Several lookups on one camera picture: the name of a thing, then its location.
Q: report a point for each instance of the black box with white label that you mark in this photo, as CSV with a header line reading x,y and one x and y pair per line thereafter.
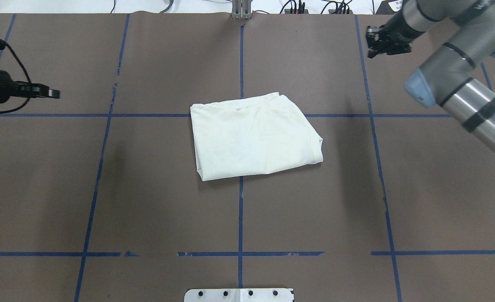
x,y
390,7

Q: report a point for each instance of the grey aluminium frame post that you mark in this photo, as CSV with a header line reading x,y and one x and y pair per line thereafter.
x,y
241,9

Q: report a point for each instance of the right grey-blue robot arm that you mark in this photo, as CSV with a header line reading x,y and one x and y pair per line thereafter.
x,y
444,79

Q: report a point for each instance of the cream long-sleeve cat shirt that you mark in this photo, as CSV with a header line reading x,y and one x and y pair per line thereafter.
x,y
257,135

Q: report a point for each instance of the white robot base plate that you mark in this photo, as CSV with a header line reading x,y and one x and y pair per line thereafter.
x,y
261,294

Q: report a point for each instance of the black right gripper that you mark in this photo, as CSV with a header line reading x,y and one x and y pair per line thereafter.
x,y
394,30

